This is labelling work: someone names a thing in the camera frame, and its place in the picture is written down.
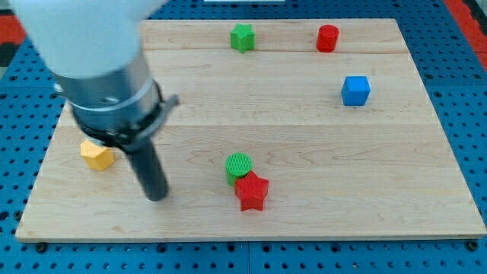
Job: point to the green cylinder block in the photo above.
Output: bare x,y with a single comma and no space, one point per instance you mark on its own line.
237,166

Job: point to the blue cube block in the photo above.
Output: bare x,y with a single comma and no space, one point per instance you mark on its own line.
355,90

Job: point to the yellow pentagon block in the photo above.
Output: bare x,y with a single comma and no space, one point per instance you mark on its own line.
96,157

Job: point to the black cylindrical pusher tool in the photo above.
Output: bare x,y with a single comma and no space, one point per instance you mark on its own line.
148,169

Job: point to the green star block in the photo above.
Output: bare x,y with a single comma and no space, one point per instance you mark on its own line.
242,38

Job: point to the red star block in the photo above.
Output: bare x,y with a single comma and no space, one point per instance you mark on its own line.
252,191

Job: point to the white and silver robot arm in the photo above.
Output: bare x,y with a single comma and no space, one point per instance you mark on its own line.
94,50

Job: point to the light wooden board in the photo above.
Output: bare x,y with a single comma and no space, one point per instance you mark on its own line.
382,171

